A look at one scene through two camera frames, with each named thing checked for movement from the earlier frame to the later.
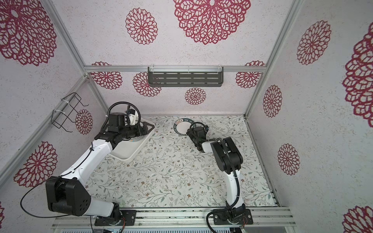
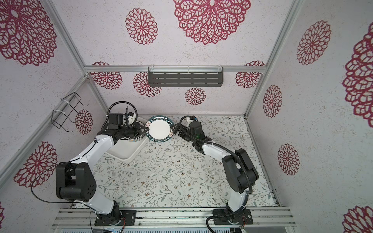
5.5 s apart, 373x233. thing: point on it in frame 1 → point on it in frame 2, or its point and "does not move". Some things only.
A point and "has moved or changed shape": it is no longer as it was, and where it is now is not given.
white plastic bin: [128, 150] does not move
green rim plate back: [181, 125] has moved or changed shape
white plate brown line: [137, 138] does not move
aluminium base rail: [151, 218] does not move
